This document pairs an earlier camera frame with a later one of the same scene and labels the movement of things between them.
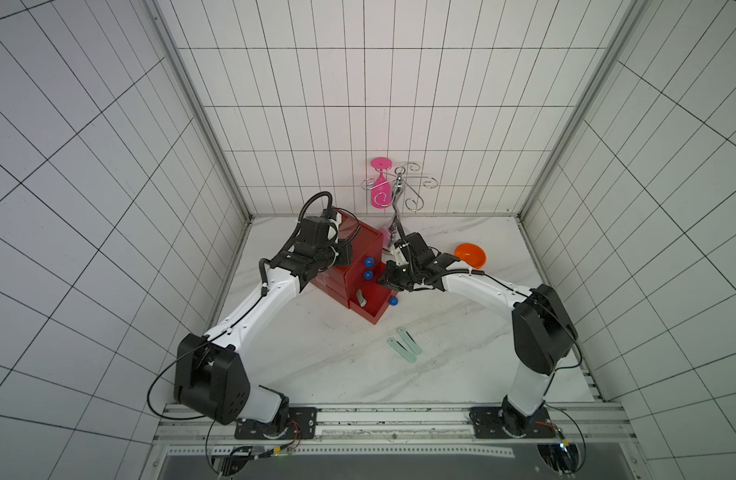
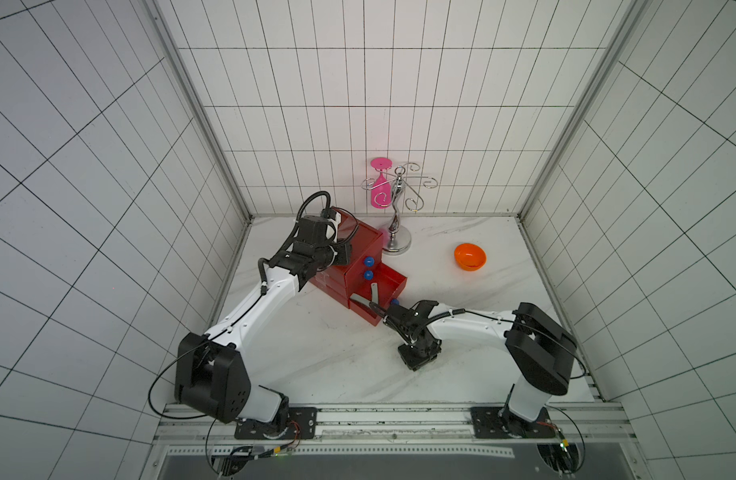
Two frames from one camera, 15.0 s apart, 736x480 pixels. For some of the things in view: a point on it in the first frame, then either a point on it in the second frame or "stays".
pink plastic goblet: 382,189 stays
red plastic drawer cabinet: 356,285 stays
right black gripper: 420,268 to 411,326
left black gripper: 345,251 stays
